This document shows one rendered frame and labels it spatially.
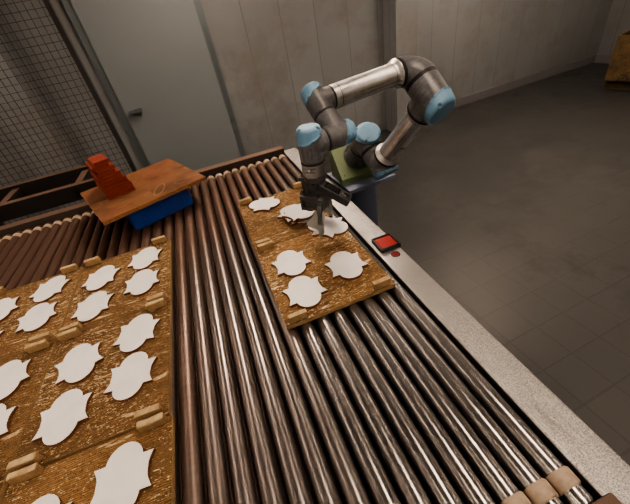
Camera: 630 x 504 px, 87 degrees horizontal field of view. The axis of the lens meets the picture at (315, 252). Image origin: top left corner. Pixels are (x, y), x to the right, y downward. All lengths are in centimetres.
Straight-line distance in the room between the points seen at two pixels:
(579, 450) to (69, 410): 112
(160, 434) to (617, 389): 194
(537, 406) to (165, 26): 397
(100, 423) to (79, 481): 12
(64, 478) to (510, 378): 99
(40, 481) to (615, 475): 112
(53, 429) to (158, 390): 24
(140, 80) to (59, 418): 345
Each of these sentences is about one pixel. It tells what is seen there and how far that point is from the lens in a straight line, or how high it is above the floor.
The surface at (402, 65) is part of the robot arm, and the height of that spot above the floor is 143.
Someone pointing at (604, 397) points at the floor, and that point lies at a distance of 213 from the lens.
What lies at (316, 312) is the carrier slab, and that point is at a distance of 98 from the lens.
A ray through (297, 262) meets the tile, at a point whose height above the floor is 95.
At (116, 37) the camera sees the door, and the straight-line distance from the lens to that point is 408.
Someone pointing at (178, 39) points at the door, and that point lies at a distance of 409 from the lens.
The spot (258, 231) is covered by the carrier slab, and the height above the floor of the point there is 94.
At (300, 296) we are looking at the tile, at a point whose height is 95.
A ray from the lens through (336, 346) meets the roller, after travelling 91.
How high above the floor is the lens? 165
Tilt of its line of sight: 37 degrees down
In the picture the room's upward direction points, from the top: 12 degrees counter-clockwise
